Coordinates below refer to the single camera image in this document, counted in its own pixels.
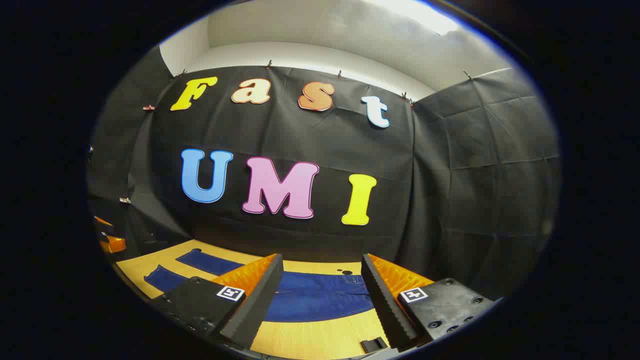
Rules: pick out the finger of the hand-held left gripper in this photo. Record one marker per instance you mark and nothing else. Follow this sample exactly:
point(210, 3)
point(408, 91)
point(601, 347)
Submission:
point(103, 221)
point(115, 245)

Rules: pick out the blue denim jeans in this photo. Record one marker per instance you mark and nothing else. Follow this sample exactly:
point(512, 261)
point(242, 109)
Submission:
point(315, 300)

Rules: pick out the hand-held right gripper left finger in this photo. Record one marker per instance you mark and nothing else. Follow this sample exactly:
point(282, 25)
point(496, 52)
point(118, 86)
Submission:
point(257, 305)

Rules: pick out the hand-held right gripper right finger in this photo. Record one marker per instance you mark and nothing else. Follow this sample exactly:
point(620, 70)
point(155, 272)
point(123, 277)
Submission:
point(382, 305)

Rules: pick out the black backdrop cloth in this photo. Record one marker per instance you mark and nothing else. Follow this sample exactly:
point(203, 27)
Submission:
point(440, 200)

